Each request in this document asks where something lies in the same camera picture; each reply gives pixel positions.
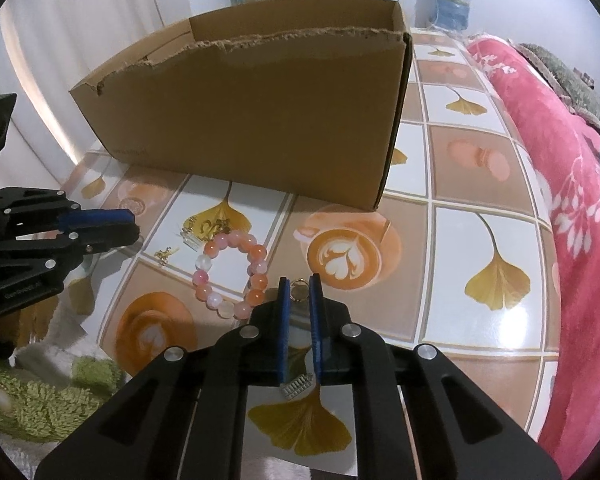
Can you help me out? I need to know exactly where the brown cardboard box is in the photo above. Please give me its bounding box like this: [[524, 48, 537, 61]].
[[68, 0, 414, 212]]

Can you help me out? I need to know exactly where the white curtain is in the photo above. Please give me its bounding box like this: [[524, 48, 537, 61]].
[[0, 0, 231, 206]]

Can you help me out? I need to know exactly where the blue water jug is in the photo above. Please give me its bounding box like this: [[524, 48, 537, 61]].
[[421, 0, 474, 32]]

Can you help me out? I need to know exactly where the small silver hair comb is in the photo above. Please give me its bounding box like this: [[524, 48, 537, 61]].
[[278, 372, 315, 401]]

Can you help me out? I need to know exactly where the gold chain ornament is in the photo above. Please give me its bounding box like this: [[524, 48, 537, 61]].
[[187, 215, 232, 239]]

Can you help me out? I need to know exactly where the pink floral blanket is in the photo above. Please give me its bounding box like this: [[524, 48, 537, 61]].
[[464, 37, 600, 480]]

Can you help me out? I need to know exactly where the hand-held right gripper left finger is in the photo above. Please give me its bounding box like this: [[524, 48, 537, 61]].
[[34, 276, 292, 480]]

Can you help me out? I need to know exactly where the leaf and coffee print mat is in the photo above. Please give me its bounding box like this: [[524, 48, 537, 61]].
[[60, 27, 562, 479]]

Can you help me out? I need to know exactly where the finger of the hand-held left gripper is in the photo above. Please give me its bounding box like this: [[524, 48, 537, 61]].
[[0, 224, 142, 283], [0, 187, 135, 235]]

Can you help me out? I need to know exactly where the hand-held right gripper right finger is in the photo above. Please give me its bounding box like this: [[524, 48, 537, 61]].
[[308, 274, 564, 480]]

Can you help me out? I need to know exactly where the pink bead bracelet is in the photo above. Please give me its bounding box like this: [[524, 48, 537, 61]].
[[192, 231, 271, 322]]

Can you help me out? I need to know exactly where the grey green patterned cushion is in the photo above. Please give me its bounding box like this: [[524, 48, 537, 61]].
[[516, 42, 600, 132]]

